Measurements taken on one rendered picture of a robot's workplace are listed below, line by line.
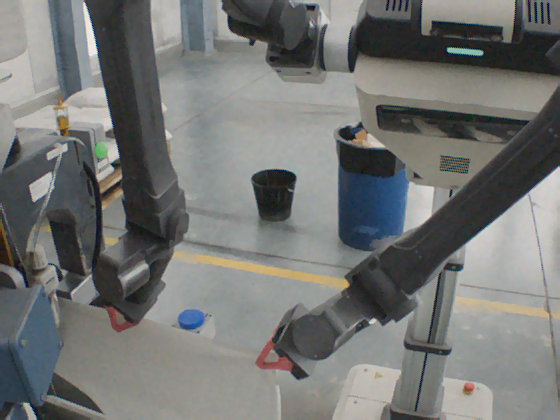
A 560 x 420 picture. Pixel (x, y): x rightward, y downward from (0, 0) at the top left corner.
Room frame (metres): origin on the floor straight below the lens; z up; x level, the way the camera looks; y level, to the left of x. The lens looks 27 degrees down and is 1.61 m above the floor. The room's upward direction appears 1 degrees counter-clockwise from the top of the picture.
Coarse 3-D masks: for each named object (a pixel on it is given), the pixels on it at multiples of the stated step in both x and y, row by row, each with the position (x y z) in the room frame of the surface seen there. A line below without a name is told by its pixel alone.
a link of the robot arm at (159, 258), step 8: (160, 248) 0.65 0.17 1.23; (144, 256) 0.62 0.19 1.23; (152, 256) 0.63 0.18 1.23; (160, 256) 0.64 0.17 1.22; (168, 256) 0.65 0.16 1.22; (152, 264) 0.63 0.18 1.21; (160, 264) 0.64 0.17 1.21; (168, 264) 0.65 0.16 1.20; (152, 272) 0.64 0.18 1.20; (160, 272) 0.65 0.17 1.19; (152, 280) 0.64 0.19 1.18
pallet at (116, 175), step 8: (168, 144) 4.25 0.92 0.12; (120, 168) 3.69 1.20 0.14; (112, 176) 3.53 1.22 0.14; (120, 176) 3.54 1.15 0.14; (104, 184) 3.39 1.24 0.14; (112, 184) 3.43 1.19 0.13; (120, 184) 3.66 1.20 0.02; (112, 192) 3.52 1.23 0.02; (120, 192) 3.53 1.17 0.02; (104, 200) 3.38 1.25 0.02; (112, 200) 3.40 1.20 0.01; (104, 208) 3.29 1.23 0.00
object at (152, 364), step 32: (64, 320) 0.73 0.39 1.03; (96, 320) 0.70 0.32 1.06; (64, 352) 0.74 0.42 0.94; (96, 352) 0.71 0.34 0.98; (128, 352) 0.68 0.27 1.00; (160, 352) 0.66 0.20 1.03; (192, 352) 0.63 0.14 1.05; (224, 352) 0.61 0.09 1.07; (256, 352) 0.60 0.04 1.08; (96, 384) 0.72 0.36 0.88; (128, 384) 0.69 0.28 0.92; (160, 384) 0.66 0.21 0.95; (192, 384) 0.64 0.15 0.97; (224, 384) 0.62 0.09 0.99; (256, 384) 0.60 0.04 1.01; (128, 416) 0.67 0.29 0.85; (160, 416) 0.65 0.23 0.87; (192, 416) 0.64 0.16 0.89; (224, 416) 0.62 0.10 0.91; (256, 416) 0.60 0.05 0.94
